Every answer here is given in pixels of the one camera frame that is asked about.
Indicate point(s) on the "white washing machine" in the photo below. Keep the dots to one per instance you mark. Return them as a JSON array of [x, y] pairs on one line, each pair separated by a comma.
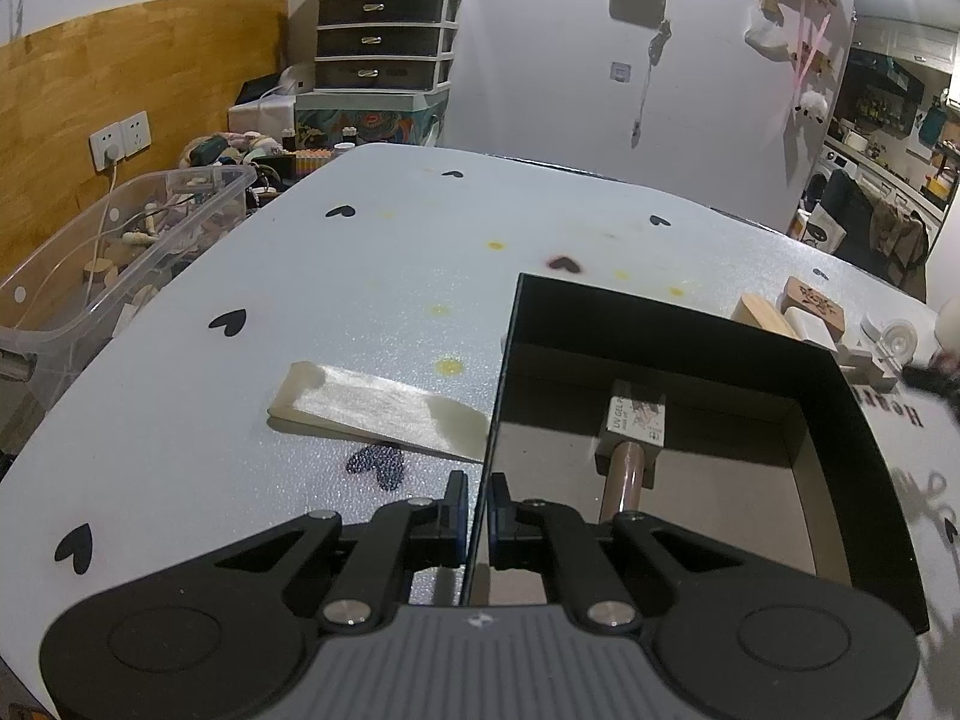
[[825, 169]]

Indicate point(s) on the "wooden stamp with paper label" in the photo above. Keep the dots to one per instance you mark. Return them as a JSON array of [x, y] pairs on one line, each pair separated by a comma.
[[634, 420]]

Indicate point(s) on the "white plush toy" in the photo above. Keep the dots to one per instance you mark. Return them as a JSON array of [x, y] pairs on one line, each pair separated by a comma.
[[811, 105]]

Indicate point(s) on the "carved wooden block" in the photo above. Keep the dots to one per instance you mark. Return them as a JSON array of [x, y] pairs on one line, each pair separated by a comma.
[[817, 304]]

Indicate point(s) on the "white tote bag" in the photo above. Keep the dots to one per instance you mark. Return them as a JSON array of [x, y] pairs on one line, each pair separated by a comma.
[[817, 231]]

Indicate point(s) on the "white curved lamp device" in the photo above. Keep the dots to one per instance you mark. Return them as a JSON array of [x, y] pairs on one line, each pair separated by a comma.
[[294, 81]]

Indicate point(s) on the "white charger adapter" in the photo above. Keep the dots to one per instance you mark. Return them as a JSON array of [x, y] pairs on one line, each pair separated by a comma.
[[806, 328]]

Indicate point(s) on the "pile of small toys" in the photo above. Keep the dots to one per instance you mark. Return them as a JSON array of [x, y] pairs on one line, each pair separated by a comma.
[[225, 150]]

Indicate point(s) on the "clear plastic storage bin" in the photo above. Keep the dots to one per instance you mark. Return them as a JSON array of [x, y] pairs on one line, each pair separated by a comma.
[[45, 277]]

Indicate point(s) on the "wooden oval piece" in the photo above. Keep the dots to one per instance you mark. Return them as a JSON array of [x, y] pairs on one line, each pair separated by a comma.
[[761, 315]]

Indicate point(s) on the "colourful patterned cabinet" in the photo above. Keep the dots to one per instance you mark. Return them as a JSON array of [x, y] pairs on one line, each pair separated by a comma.
[[367, 120]]

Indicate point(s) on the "white plastic suction hook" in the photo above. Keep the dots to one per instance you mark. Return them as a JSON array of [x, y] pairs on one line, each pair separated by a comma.
[[891, 340]]

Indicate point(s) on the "black cardboard box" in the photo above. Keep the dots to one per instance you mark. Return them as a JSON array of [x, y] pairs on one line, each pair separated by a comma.
[[660, 315]]

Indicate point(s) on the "white wall switch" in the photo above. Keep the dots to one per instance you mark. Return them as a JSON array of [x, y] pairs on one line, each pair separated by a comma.
[[620, 71]]

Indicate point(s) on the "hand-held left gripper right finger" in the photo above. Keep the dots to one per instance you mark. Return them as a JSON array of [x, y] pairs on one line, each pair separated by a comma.
[[499, 526]]

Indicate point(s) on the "white wall socket with plug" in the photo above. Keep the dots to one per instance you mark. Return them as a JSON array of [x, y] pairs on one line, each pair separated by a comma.
[[105, 148]]

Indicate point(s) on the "pink ribbon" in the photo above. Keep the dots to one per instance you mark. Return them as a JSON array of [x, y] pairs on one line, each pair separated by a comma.
[[806, 45]]

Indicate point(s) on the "white drawer unit dark drawers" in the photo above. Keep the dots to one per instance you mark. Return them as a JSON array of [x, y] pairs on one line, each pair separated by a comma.
[[379, 37]]

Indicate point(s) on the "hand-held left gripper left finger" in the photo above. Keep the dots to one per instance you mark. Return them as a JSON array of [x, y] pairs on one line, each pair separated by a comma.
[[454, 521]]

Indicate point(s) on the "black chair with clothes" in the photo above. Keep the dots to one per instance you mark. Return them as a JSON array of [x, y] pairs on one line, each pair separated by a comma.
[[862, 229]]

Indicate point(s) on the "white box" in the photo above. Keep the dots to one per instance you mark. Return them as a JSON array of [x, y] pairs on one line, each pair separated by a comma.
[[259, 120]]

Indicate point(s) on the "kitchen shelf with bottles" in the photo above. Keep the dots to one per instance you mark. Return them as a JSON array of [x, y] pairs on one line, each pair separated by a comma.
[[877, 101]]

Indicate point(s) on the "pale beige wedge block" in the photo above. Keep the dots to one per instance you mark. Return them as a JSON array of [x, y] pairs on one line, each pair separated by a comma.
[[360, 405]]

